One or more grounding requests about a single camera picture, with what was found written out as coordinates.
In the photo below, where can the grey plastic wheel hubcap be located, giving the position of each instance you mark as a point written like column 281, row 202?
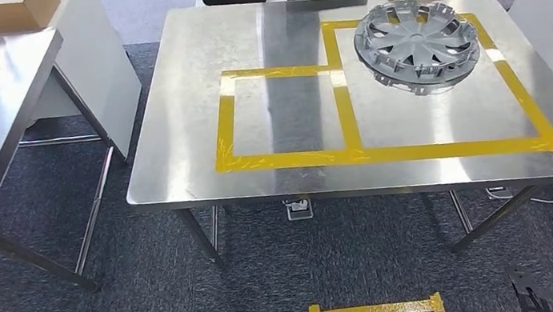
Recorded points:
column 412, row 46

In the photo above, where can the steel workbench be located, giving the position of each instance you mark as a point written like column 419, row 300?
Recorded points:
column 0, row 132
column 184, row 108

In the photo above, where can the steel floor socket box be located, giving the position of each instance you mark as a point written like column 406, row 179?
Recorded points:
column 498, row 193
column 298, row 209

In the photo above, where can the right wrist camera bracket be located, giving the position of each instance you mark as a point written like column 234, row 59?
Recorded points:
column 526, row 287

